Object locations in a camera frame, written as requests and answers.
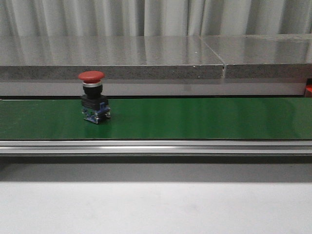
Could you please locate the red mushroom push button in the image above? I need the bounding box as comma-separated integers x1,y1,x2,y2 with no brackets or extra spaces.
78,71,111,124

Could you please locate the grey granite slab left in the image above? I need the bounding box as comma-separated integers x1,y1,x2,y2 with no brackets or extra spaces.
0,36,223,82

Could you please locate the grey granite slab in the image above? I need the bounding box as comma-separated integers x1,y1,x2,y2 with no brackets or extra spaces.
0,36,223,82
202,34,312,83

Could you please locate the green conveyor belt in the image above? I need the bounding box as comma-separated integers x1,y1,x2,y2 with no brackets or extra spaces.
0,97,312,140

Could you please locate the grey granite slab right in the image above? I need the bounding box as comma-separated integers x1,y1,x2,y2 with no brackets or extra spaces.
202,34,312,83

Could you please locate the red plastic tray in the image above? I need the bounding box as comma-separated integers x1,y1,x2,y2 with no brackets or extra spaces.
304,84,312,98

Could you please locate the grey curtain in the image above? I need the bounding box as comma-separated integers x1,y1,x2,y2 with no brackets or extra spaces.
0,0,312,37

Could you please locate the aluminium conveyor frame rail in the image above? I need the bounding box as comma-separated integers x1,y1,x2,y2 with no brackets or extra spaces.
0,140,312,156

